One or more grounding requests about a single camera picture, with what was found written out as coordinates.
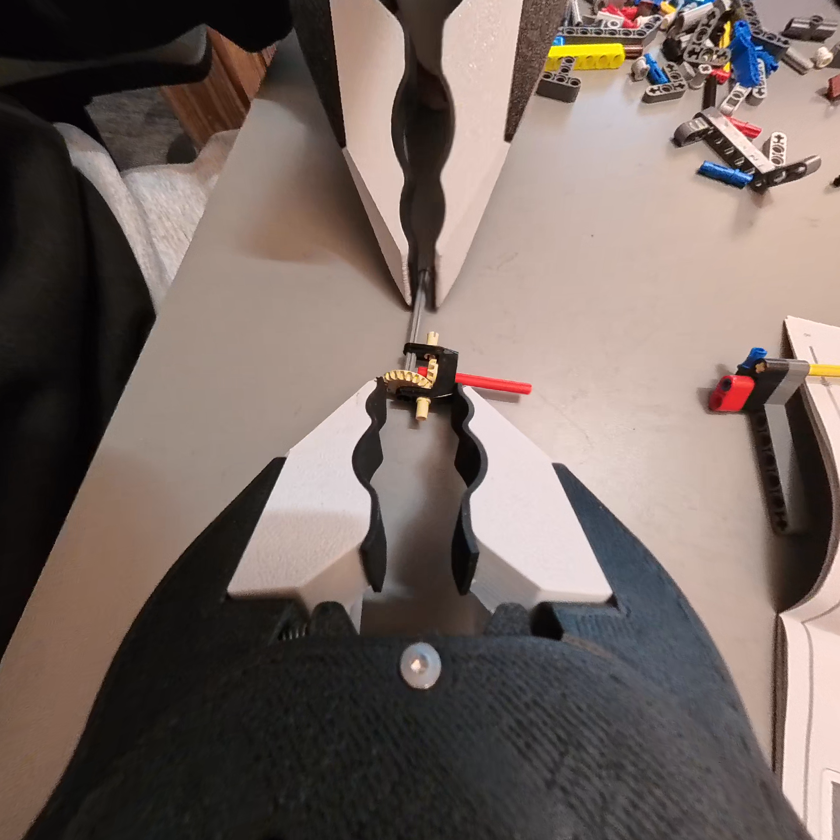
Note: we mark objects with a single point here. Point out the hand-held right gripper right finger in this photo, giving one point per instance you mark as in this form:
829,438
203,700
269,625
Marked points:
538,525

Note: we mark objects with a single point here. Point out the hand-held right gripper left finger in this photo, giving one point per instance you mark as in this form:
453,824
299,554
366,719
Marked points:
308,518

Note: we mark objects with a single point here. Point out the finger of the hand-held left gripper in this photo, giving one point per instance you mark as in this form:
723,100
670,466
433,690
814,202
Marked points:
479,131
371,131

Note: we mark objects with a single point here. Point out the black lego gear assembly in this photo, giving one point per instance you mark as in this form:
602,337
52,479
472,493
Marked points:
446,367

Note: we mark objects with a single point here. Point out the grey lego axle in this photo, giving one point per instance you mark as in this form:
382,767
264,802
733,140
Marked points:
418,315

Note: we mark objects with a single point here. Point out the instruction booklet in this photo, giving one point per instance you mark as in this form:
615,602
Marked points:
814,689

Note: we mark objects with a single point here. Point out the person's left forearm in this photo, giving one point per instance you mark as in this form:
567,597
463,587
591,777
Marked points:
131,26

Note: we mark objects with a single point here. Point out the pile of loose lego pieces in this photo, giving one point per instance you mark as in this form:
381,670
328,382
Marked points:
590,58

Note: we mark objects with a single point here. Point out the brown wooden cabinet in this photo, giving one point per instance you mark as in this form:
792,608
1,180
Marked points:
216,85

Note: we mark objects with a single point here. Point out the person's grey fleece pants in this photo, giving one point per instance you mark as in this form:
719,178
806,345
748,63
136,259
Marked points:
157,216

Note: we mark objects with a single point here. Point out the person's black jacket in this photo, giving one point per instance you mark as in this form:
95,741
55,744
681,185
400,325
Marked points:
59,328

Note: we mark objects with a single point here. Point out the lego frame with yellow axle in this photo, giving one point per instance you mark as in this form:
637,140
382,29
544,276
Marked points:
774,387

